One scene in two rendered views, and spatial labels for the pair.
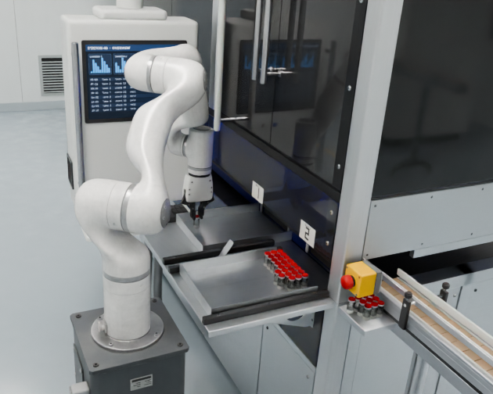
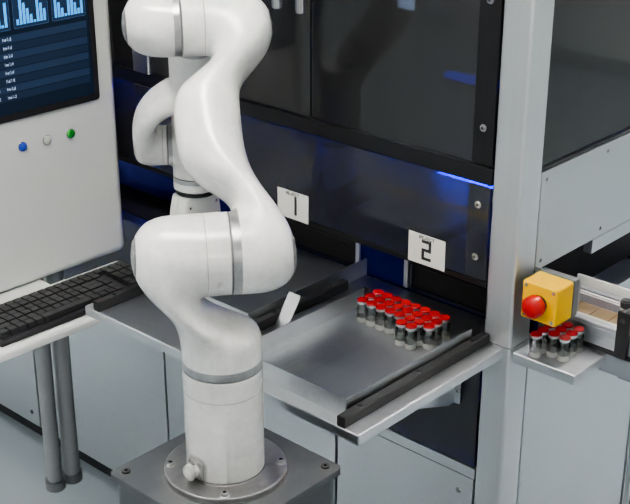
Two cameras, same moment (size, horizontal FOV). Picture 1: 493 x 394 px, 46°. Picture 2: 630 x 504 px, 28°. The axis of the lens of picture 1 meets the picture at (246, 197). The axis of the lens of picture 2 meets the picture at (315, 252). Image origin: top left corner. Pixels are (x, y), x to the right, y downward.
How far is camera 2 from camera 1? 80 cm
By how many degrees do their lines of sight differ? 18
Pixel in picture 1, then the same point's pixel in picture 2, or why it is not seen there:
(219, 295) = (328, 381)
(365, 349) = (543, 418)
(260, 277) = (369, 341)
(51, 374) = not seen: outside the picture
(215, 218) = not seen: hidden behind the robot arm
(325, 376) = (499, 475)
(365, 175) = (535, 133)
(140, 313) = (259, 429)
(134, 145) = (208, 148)
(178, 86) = (243, 38)
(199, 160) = not seen: hidden behind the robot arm
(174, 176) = (92, 212)
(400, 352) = (582, 413)
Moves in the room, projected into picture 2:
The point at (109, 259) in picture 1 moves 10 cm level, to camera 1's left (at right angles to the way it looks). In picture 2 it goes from (213, 346) to (144, 357)
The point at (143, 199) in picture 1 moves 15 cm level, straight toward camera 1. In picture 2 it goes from (265, 232) to (321, 271)
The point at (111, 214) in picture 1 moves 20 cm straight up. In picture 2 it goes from (216, 268) to (211, 131)
